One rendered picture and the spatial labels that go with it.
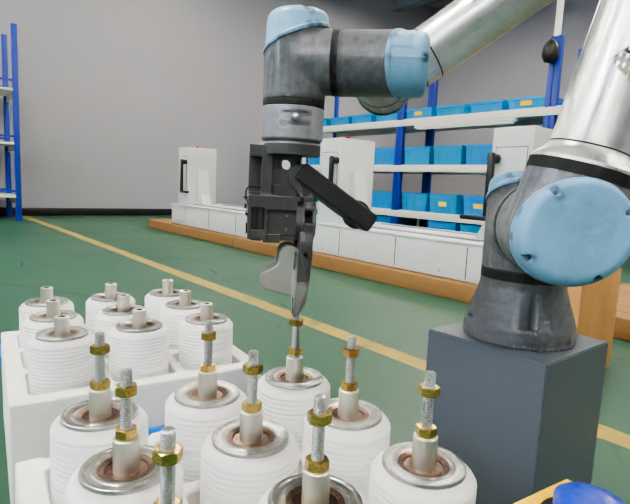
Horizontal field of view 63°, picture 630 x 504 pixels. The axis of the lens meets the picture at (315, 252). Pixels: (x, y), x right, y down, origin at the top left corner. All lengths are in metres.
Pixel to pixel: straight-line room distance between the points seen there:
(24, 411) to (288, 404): 0.39
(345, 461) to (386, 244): 2.34
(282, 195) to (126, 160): 6.53
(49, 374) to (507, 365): 0.65
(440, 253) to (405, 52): 2.07
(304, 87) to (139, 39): 6.80
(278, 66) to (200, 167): 4.46
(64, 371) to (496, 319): 0.63
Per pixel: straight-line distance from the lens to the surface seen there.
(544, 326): 0.75
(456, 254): 2.57
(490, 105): 5.69
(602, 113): 0.62
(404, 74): 0.61
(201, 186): 5.01
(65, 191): 6.92
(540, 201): 0.58
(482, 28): 0.76
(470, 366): 0.75
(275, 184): 0.63
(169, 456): 0.36
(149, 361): 0.90
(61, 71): 7.01
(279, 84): 0.62
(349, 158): 3.28
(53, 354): 0.87
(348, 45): 0.62
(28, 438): 0.87
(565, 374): 0.75
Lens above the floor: 0.50
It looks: 7 degrees down
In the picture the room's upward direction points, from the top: 3 degrees clockwise
